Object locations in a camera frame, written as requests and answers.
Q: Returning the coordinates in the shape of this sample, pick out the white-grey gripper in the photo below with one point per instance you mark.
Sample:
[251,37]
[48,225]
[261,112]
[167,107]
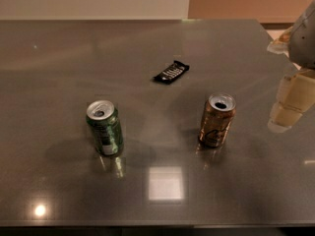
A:
[303,43]

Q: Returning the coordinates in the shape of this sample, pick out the green soda can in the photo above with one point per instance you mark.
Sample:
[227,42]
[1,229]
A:
[103,121]

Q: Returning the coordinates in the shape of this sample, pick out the orange-brown soda can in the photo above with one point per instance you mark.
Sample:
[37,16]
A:
[219,111]

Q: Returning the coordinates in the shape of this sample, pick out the black candy bar wrapper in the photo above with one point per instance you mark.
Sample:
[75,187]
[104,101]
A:
[172,73]

